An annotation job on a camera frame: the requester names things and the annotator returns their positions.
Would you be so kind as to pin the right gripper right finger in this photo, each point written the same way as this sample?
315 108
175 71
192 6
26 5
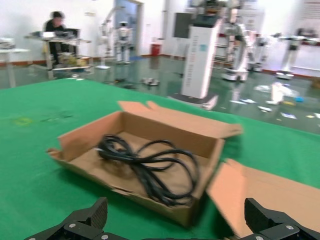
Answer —
275 225

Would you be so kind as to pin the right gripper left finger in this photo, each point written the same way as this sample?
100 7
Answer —
82 225

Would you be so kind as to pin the open brown cardboard box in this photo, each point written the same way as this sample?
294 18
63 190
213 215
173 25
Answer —
262 185
175 135

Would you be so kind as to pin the green table cloth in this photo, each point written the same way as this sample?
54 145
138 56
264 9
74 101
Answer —
50 162

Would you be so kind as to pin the small blue floor item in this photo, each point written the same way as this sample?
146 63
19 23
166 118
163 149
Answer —
299 99

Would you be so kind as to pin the white plastic bag litter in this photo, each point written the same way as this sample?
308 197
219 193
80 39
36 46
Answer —
277 92

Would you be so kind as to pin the brown carton on floor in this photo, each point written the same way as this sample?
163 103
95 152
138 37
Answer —
316 82

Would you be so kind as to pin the grey floor gadget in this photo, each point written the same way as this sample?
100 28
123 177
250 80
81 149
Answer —
150 82

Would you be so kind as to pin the white robot with spread arms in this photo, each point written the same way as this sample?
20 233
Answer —
291 57

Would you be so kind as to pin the tall white kiosk pillar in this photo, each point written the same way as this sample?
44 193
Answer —
197 62

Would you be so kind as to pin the white side table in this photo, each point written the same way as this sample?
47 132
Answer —
12 51

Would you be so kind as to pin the cluttered work desk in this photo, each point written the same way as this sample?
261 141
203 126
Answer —
62 37

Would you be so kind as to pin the white robot on round stand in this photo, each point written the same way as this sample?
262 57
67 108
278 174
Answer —
105 37

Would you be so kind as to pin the red bin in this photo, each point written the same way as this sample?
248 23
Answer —
156 49

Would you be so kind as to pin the small white humanoid robot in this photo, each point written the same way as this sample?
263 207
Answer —
123 33

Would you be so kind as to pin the white wheeled robot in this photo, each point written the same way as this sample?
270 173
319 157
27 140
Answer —
237 30

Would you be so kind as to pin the seated person in black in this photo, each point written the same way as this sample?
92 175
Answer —
53 26

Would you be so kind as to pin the black display board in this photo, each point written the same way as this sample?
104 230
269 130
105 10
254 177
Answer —
182 25

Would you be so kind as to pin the grey door frame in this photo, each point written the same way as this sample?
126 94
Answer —
140 25

